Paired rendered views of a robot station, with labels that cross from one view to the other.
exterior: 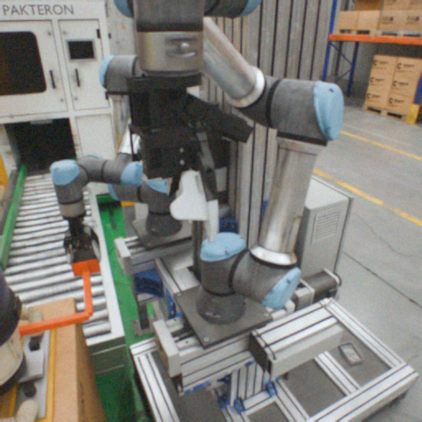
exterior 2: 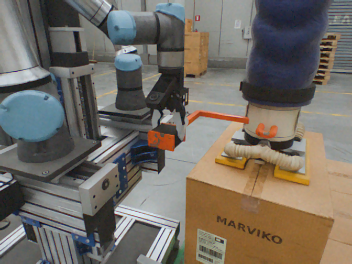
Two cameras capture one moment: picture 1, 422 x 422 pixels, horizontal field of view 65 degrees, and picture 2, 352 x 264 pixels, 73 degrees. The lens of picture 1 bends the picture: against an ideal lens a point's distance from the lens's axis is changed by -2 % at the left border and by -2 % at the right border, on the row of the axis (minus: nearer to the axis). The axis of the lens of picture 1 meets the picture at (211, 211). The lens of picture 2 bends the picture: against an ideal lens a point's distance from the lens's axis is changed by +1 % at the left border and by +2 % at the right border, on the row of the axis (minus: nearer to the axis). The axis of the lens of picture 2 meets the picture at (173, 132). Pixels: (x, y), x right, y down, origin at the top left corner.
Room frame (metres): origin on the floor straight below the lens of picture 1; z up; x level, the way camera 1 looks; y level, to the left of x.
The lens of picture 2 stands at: (1.34, 0.92, 1.37)
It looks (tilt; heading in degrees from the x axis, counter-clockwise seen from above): 23 degrees down; 227
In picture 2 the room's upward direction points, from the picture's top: straight up
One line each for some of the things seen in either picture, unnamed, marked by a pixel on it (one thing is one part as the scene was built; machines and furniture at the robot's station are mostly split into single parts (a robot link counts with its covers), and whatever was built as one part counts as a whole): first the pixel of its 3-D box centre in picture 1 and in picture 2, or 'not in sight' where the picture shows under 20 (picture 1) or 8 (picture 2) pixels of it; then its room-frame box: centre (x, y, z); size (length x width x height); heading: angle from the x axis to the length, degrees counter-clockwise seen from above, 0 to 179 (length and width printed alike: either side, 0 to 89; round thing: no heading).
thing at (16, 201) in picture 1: (10, 204); not in sight; (2.21, 1.50, 0.60); 1.60 x 0.10 x 0.09; 21
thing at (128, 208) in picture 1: (136, 267); not in sight; (1.61, 0.44, 0.50); 0.07 x 0.07 x 1.00; 21
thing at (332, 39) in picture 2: not in sight; (308, 57); (-6.45, -1.76, 0.65); 1.29 x 1.10 x 1.31; 27
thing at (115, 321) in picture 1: (97, 224); not in sight; (2.10, 0.82, 0.50); 2.31 x 0.05 x 0.19; 21
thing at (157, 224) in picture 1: (163, 216); (43, 134); (1.19, 0.19, 1.09); 0.15 x 0.15 x 0.10
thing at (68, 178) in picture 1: (67, 180); (169, 28); (0.89, 0.41, 1.37); 0.09 x 0.08 x 0.11; 165
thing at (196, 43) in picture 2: not in sight; (189, 47); (-4.73, -4.92, 0.87); 1.21 x 1.02 x 1.74; 27
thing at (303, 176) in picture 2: not in sight; (294, 151); (0.51, 0.65, 0.97); 0.34 x 0.10 x 0.05; 20
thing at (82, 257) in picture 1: (85, 260); (167, 135); (0.91, 0.42, 1.08); 0.09 x 0.08 x 0.05; 110
